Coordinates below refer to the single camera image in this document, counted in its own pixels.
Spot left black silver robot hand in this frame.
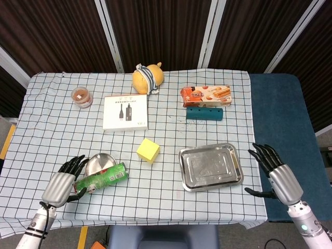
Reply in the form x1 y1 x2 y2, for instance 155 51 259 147
41 155 90 208

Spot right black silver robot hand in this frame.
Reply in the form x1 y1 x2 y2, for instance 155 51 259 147
244 143 304 206

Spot green chips can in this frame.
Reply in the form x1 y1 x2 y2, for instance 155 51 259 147
74 162 130 195

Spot yellow foam cube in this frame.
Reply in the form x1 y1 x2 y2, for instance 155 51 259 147
136 138 160 164

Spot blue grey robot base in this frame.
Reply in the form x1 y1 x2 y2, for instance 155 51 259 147
107 224 220 249

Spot black device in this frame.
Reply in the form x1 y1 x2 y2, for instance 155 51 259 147
320 146 332 179

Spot round steel plate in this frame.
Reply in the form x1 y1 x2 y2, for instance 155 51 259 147
85 153 118 176

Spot white checkered tablecloth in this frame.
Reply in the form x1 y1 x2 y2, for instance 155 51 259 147
0 68 268 234

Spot dark blue padded table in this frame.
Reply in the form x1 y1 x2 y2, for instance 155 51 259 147
248 73 332 223

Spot rectangular steel tray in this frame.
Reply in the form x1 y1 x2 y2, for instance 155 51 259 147
178 142 244 192

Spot clear jar orange contents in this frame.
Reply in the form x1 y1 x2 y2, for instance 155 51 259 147
71 86 93 109

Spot white flat product box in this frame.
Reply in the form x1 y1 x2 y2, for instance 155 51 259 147
102 94 149 131

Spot teal block with holes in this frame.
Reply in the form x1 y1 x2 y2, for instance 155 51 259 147
186 106 224 122

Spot orange egg roll snack box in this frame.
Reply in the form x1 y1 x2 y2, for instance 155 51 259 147
180 85 232 108

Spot yellow plush toy striped cloth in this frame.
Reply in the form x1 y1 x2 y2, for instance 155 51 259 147
132 62 164 95

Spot brown folding screen white frames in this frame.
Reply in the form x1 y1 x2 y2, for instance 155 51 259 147
0 0 332 135

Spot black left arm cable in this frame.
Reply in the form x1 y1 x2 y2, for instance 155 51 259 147
38 201 50 249

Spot black floor cable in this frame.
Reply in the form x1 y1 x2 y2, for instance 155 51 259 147
264 238 286 249

